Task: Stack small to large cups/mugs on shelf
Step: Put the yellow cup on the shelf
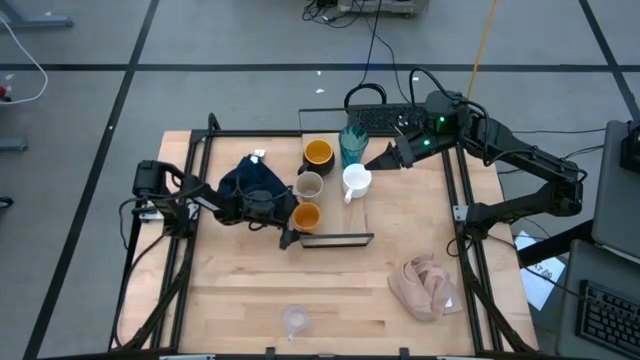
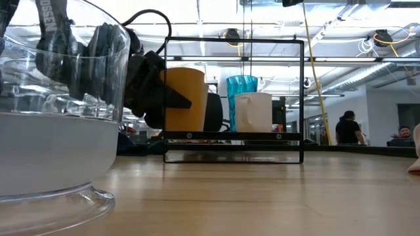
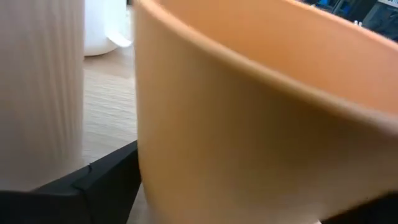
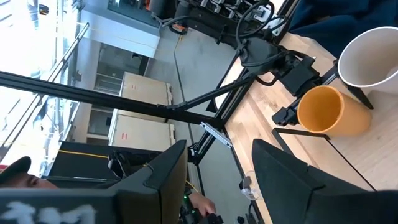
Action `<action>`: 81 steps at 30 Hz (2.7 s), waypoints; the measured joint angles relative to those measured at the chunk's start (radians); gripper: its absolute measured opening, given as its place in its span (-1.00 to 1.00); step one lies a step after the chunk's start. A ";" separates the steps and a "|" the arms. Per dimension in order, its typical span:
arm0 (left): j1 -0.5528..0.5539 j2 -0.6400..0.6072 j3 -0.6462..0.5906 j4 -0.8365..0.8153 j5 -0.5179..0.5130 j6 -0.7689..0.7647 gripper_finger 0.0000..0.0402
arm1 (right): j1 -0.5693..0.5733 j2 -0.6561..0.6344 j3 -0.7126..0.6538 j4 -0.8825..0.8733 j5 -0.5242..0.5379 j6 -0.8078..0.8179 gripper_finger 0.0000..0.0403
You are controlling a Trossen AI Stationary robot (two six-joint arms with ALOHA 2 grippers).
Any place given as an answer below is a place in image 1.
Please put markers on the white ceramic mug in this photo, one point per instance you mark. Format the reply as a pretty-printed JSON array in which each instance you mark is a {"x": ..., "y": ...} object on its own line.
[{"x": 356, "y": 179}]

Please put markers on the grey wheeled cart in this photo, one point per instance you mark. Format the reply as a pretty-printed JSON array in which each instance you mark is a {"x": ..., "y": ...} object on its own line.
[{"x": 375, "y": 6}]

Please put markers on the pink beige cloth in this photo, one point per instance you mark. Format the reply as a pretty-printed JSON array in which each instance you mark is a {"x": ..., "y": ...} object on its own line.
[{"x": 425, "y": 287}]

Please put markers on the black computer keyboard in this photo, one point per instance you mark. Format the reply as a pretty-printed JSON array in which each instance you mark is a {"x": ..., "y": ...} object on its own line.
[{"x": 610, "y": 317}]

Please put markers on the white paper sheet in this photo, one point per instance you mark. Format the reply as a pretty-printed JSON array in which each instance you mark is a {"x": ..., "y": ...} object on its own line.
[{"x": 542, "y": 280}]

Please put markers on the black mug yellow inside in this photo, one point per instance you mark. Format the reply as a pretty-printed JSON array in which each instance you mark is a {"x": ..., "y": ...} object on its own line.
[{"x": 318, "y": 152}]

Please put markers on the black mesh electronics box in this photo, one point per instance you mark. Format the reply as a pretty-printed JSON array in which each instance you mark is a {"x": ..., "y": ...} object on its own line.
[{"x": 382, "y": 119}]

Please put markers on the navy blue cloth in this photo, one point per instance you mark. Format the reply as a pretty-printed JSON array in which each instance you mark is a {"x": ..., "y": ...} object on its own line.
[{"x": 250, "y": 175}]

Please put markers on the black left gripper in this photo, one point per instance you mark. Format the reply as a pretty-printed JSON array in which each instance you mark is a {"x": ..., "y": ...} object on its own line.
[{"x": 262, "y": 207}]

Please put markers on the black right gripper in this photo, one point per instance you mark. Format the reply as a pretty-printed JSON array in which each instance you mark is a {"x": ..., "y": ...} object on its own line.
[{"x": 420, "y": 147}]

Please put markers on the teal ribbed plastic tumbler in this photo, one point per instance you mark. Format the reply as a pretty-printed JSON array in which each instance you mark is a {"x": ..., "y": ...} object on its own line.
[{"x": 353, "y": 142}]

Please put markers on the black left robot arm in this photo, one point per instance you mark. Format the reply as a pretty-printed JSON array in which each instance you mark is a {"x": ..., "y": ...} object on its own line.
[{"x": 170, "y": 192}]

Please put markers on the grey desk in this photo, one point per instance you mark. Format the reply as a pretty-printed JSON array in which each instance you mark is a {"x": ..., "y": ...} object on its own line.
[{"x": 617, "y": 200}]

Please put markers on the orange plastic cup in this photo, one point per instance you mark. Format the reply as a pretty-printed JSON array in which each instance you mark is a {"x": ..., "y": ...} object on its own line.
[{"x": 306, "y": 216}]

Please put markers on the beige plastic cup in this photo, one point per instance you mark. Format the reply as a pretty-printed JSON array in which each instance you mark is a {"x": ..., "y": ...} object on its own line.
[{"x": 309, "y": 186}]

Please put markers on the black aluminium table frame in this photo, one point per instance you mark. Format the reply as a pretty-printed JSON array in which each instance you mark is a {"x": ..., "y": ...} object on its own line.
[{"x": 240, "y": 133}]

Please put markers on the wooden shelf black metal frame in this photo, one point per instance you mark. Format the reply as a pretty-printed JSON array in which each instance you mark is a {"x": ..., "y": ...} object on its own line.
[{"x": 345, "y": 220}]

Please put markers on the grey table leg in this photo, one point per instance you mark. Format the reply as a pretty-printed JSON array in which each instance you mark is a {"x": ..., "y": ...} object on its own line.
[{"x": 30, "y": 21}]

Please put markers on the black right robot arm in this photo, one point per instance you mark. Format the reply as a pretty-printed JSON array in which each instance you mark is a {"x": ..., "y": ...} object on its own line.
[{"x": 530, "y": 160}]

